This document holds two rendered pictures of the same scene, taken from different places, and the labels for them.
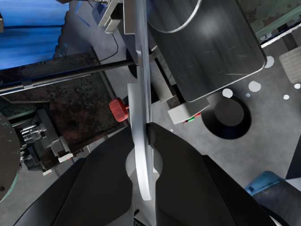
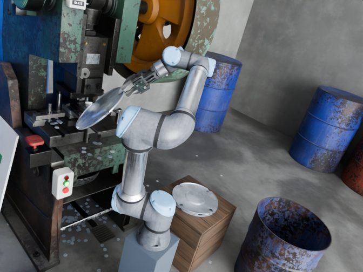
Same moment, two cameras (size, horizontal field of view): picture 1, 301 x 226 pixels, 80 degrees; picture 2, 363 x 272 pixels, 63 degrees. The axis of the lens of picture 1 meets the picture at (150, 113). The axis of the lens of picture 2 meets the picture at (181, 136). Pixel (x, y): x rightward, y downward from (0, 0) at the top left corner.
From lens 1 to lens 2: 1.49 m
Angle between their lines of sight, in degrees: 106
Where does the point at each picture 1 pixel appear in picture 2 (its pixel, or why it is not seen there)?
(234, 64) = (113, 127)
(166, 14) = not seen: hidden behind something
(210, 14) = (105, 120)
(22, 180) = not seen: outside the picture
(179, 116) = (65, 171)
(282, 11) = (113, 144)
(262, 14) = (107, 143)
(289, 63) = (96, 232)
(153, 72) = not seen: hidden behind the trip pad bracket
